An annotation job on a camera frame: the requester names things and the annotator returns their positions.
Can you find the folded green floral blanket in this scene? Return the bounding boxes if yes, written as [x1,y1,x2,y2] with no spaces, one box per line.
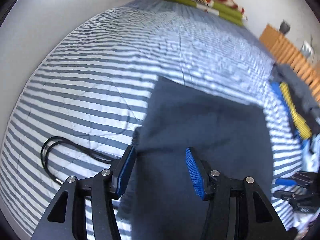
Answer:
[162,0,248,27]

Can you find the wooden slatted bed rail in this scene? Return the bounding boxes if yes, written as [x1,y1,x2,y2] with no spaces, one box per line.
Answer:
[259,24,320,105]

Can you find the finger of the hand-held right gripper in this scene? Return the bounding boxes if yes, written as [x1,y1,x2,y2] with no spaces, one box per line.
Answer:
[275,177,298,187]
[272,191,297,202]

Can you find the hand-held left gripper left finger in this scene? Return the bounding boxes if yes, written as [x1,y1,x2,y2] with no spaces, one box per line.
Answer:
[31,145,137,240]

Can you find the dark grey pot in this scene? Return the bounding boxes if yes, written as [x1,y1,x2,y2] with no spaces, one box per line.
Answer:
[279,19,292,34]

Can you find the black cable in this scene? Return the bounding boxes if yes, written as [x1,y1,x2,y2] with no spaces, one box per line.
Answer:
[41,136,120,200]

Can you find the blue and yellow ribbed garment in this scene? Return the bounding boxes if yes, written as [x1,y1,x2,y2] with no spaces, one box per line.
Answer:
[271,81,313,140]

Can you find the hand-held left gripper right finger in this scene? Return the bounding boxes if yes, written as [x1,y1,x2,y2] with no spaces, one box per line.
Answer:
[185,147,295,240]

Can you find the striped bedspread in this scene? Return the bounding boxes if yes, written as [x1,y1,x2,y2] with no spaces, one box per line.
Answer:
[0,0,303,240]

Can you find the grey metal object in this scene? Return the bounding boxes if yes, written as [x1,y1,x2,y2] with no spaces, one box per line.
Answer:
[301,41,315,58]

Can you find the dark grey shorts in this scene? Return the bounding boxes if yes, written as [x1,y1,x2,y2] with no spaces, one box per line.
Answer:
[117,76,274,240]

